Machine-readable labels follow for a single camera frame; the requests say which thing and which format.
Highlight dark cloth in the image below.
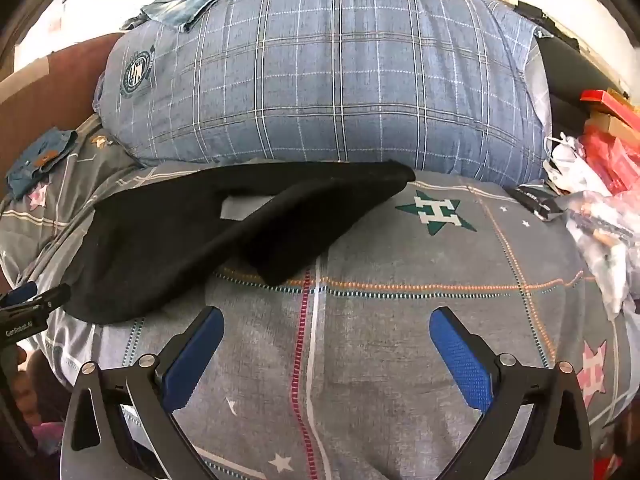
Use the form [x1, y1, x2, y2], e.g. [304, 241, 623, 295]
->
[534, 35, 626, 137]

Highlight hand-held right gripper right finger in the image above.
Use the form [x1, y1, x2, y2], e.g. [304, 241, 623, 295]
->
[429, 306, 596, 480]

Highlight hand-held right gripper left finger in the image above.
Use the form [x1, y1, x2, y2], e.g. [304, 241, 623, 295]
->
[60, 306, 226, 480]

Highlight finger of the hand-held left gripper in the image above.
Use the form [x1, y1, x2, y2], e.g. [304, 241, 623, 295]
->
[0, 281, 71, 313]

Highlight brown cardboard box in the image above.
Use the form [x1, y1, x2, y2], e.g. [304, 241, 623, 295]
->
[587, 111, 640, 142]

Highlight black pants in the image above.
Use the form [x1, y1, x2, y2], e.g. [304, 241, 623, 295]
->
[65, 160, 417, 325]

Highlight denim jeans with leather patch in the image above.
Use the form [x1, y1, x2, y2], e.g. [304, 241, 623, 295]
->
[5, 129, 78, 201]

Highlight red box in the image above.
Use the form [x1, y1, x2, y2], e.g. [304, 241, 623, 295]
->
[580, 89, 640, 117]

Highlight brown wooden headboard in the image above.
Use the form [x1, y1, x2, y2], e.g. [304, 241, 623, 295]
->
[0, 32, 126, 126]

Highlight red plastic packet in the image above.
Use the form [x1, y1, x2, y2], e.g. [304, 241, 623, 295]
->
[581, 130, 640, 195]

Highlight blue pillow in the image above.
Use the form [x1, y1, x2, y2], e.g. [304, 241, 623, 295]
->
[92, 0, 553, 183]

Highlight black strap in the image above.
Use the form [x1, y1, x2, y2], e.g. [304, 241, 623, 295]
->
[505, 185, 566, 222]

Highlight grey star print bedsheet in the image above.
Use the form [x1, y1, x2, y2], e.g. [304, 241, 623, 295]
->
[0, 115, 640, 480]

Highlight white plastic bags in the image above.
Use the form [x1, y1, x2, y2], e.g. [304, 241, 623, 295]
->
[542, 132, 640, 321]

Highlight faded blue denim jeans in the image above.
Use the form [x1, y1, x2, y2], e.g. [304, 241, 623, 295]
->
[120, 0, 228, 33]

